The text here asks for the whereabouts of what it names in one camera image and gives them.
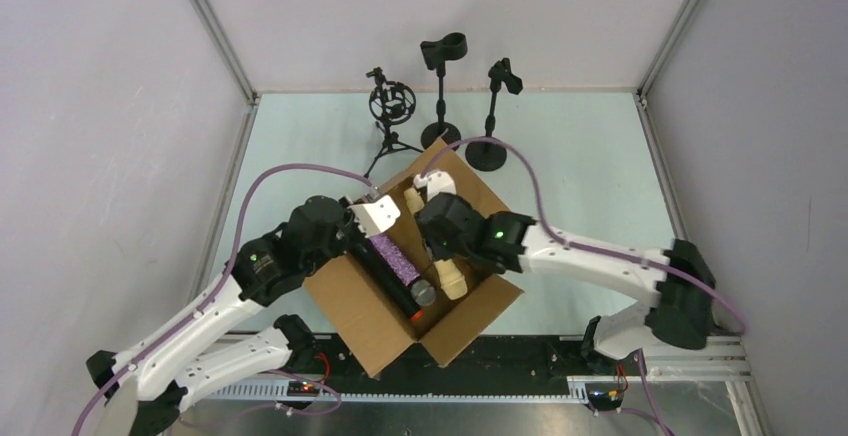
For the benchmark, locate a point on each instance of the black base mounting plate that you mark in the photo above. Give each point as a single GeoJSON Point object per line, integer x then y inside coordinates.
{"type": "Point", "coordinates": [489, 366]}

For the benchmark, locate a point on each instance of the black round-base clamp stand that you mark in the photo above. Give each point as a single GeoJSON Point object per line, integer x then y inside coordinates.
{"type": "Point", "coordinates": [487, 156]}

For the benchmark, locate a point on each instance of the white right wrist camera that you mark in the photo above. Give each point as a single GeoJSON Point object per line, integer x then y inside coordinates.
{"type": "Point", "coordinates": [433, 183]}

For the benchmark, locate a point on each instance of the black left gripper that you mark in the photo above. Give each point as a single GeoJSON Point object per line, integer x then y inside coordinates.
{"type": "Point", "coordinates": [361, 243]}

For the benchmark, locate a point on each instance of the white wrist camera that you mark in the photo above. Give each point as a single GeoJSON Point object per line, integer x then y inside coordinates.
{"type": "Point", "coordinates": [377, 217]}
{"type": "Point", "coordinates": [433, 183]}

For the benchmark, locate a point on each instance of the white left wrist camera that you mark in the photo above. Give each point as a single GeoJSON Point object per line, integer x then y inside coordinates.
{"type": "Point", "coordinates": [377, 217]}

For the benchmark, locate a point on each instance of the purple glitter microphone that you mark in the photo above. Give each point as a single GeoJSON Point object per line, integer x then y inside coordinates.
{"type": "Point", "coordinates": [420, 289]}

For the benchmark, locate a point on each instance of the black tripod shock mount stand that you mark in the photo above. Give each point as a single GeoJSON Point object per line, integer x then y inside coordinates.
{"type": "Point", "coordinates": [391, 103]}

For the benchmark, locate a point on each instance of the left base circuit board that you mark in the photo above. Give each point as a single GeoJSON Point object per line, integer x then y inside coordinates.
{"type": "Point", "coordinates": [303, 389]}

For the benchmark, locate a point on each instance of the brown cardboard box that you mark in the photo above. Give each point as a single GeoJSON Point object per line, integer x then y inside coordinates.
{"type": "Point", "coordinates": [371, 325]}

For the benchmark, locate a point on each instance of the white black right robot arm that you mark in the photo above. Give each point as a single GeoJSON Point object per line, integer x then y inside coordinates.
{"type": "Point", "coordinates": [671, 288]}

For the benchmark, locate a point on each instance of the beige microphone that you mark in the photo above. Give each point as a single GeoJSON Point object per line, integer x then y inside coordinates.
{"type": "Point", "coordinates": [451, 280]}

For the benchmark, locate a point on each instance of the grey slotted cable duct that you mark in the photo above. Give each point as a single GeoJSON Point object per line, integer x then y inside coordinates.
{"type": "Point", "coordinates": [270, 390]}

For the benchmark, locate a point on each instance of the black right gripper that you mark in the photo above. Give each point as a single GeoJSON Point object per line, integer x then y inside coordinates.
{"type": "Point", "coordinates": [432, 222]}

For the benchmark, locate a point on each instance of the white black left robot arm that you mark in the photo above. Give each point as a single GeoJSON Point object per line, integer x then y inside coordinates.
{"type": "Point", "coordinates": [169, 371]}

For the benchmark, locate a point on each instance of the base circuit board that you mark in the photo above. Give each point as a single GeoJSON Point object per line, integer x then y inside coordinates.
{"type": "Point", "coordinates": [303, 389]}
{"type": "Point", "coordinates": [599, 401]}

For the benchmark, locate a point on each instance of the right base circuit board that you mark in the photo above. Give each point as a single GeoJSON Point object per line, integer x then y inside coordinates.
{"type": "Point", "coordinates": [599, 401]}

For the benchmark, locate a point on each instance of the black round-base clip stand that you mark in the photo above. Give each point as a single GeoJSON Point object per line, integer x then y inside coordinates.
{"type": "Point", "coordinates": [436, 54]}

